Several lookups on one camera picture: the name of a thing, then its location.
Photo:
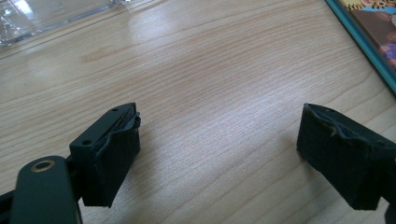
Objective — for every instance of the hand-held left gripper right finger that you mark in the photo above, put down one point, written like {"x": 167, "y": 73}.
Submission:
{"x": 348, "y": 165}

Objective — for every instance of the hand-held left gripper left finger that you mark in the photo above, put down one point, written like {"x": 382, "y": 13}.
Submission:
{"x": 106, "y": 161}

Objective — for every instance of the light blue monster picture book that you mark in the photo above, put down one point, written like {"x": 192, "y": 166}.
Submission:
{"x": 376, "y": 28}

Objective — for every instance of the clear acrylic book rack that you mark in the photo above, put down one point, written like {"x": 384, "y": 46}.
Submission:
{"x": 37, "y": 15}

